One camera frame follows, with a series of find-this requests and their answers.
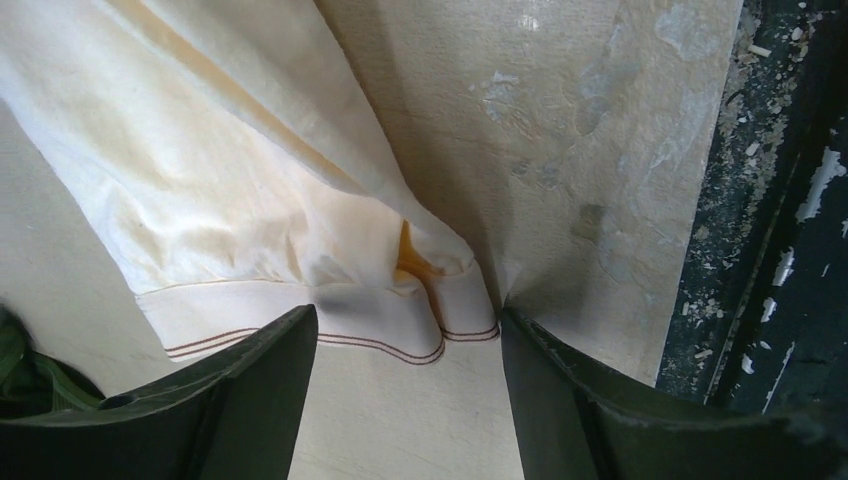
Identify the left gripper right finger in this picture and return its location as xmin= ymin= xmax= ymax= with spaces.
xmin=501 ymin=308 xmax=847 ymax=479

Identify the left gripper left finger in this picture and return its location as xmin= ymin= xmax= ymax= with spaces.
xmin=1 ymin=305 xmax=318 ymax=479

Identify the dark green underwear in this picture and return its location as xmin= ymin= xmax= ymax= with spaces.
xmin=1 ymin=306 xmax=105 ymax=420

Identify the beige underwear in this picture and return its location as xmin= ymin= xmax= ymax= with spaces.
xmin=1 ymin=1 xmax=499 ymax=365

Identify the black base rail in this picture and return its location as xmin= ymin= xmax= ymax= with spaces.
xmin=656 ymin=1 xmax=847 ymax=413

